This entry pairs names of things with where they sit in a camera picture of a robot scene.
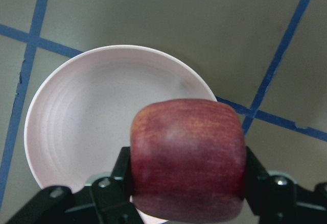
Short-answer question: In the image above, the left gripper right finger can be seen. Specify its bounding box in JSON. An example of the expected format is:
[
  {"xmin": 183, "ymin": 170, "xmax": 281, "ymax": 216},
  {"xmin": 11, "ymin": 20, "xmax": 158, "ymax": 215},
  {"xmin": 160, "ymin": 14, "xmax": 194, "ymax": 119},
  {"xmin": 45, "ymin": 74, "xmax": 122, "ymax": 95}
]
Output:
[{"xmin": 244, "ymin": 146, "xmax": 326, "ymax": 223}]

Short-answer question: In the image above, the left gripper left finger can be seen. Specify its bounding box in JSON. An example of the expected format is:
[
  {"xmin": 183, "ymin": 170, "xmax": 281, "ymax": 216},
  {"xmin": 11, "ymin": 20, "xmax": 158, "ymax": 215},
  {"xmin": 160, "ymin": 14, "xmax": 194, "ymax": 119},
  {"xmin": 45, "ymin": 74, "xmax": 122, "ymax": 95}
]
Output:
[{"xmin": 7, "ymin": 147, "xmax": 144, "ymax": 223}]

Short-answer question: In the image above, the red apple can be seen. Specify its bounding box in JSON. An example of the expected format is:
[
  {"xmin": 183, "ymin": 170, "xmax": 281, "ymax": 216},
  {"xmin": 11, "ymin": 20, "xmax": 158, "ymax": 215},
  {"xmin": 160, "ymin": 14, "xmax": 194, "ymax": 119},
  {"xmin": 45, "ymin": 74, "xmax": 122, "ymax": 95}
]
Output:
[{"xmin": 130, "ymin": 99, "xmax": 246, "ymax": 223}]

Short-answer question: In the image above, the pink plate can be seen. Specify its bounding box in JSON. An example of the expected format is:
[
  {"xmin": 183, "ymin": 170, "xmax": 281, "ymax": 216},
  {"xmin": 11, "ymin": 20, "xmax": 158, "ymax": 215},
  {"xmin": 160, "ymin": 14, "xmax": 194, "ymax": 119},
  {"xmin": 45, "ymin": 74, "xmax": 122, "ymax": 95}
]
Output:
[{"xmin": 24, "ymin": 45, "xmax": 216, "ymax": 192}]

